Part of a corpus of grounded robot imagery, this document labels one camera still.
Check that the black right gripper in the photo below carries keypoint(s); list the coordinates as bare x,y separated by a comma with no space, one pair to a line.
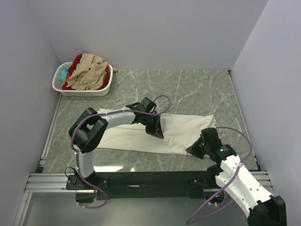
193,149

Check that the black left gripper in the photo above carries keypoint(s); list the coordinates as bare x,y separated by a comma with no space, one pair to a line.
156,129

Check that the cream white t-shirt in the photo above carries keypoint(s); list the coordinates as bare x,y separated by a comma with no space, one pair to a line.
179,133

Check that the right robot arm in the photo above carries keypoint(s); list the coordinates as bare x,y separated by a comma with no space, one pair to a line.
259,205

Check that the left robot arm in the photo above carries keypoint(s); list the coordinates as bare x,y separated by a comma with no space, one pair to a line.
90,127

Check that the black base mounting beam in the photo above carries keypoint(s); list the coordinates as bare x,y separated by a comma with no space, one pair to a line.
118,185

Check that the beige t-shirt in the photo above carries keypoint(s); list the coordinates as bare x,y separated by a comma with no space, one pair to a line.
88,73

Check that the red t-shirt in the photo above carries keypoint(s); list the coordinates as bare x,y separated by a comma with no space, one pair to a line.
76,61

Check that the teal garment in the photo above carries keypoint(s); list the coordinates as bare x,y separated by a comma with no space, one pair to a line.
63,75

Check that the white plastic laundry basket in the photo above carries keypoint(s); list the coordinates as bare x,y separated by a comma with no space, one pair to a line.
57,85

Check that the aluminium frame rail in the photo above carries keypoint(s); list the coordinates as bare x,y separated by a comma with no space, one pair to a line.
56,182

